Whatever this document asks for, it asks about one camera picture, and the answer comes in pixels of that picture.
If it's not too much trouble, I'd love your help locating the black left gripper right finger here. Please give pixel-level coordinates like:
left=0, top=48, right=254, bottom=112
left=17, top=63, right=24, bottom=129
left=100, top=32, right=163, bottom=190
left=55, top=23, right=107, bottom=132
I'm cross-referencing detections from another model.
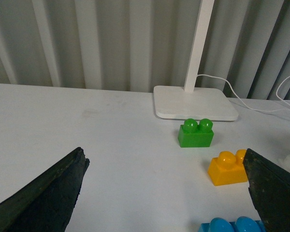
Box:
left=243, top=148, right=290, bottom=232

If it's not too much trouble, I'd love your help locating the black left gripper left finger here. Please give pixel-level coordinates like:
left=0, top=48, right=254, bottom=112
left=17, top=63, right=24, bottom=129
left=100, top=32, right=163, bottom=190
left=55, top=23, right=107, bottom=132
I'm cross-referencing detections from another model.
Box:
left=0, top=147, right=90, bottom=232

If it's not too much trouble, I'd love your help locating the yellow two-stud block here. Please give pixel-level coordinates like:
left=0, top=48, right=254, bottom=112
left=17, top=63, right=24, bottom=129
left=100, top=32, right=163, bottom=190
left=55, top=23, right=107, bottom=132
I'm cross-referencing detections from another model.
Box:
left=207, top=149, right=248, bottom=186

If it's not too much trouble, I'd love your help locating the blue three-stud block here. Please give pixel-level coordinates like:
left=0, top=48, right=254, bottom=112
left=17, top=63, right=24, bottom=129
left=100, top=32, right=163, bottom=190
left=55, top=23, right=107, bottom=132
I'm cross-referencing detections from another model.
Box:
left=198, top=216, right=266, bottom=232

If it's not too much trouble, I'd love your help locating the green two-stud block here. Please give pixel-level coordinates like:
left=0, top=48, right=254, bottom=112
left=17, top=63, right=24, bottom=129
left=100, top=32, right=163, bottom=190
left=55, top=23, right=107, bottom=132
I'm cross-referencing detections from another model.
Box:
left=178, top=118, right=214, bottom=147

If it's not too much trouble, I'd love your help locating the white lamp cable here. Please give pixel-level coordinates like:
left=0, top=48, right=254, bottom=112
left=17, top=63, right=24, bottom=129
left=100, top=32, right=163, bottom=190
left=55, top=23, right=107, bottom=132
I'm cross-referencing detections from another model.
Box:
left=196, top=73, right=290, bottom=115

